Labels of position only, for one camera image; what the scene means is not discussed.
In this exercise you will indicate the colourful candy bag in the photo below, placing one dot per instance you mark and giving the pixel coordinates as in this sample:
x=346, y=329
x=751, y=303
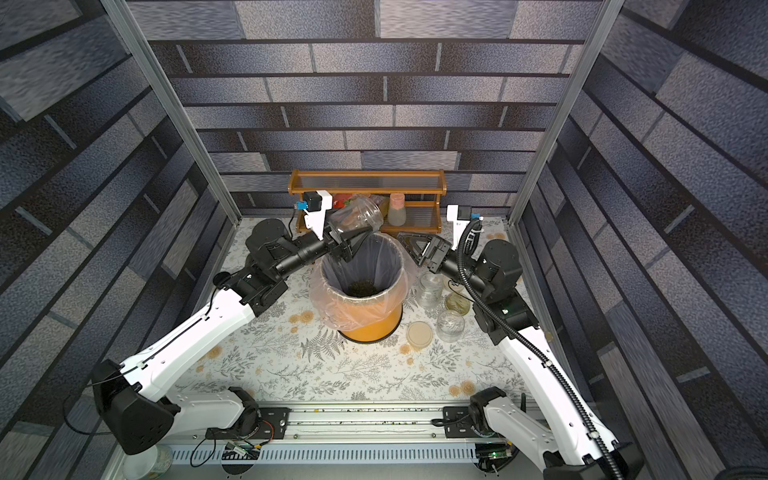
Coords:
x=343, y=200

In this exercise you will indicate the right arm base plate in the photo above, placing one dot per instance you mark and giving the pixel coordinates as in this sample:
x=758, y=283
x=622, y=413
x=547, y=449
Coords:
x=457, y=424

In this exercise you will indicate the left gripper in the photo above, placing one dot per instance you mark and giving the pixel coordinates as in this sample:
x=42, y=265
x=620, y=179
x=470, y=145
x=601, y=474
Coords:
x=342, y=249

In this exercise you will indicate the glass tea jar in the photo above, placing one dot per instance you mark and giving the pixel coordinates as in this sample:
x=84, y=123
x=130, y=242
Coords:
x=450, y=326

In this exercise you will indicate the green jar lid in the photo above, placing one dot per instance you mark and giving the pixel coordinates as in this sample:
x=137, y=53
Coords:
x=457, y=303

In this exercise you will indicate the glass jar beige lid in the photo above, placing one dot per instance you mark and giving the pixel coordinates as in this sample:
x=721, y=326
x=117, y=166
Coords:
x=430, y=290

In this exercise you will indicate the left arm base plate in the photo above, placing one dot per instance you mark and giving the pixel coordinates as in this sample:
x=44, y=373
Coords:
x=263, y=424

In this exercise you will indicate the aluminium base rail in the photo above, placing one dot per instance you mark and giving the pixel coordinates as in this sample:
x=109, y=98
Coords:
x=345, y=435

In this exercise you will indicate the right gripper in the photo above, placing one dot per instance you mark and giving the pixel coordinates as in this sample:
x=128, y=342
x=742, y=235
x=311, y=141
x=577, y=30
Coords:
x=432, y=251

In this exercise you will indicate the floral table mat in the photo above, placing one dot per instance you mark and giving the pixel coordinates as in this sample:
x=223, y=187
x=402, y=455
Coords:
x=289, y=354

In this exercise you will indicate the wooden two-tier shelf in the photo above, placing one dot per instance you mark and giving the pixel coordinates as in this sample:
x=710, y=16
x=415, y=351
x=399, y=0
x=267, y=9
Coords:
x=423, y=190

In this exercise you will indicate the orange trash bin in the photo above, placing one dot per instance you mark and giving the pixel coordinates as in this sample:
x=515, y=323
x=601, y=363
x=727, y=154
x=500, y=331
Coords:
x=372, y=327

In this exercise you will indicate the clear plastic bin liner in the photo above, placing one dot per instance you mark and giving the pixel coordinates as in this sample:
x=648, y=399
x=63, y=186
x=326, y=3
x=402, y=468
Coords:
x=360, y=303

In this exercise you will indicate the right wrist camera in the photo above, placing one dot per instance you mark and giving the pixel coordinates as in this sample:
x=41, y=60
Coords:
x=461, y=216

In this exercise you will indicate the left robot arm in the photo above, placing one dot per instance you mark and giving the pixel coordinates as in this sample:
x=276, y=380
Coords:
x=133, y=397

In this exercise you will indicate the white lidded jar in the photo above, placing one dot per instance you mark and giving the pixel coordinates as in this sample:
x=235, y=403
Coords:
x=150, y=464

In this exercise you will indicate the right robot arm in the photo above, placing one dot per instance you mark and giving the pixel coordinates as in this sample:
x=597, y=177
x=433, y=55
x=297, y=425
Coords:
x=571, y=442

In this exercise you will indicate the pink lidded plastic cup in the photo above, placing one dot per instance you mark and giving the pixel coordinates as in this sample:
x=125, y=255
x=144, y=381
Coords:
x=397, y=214

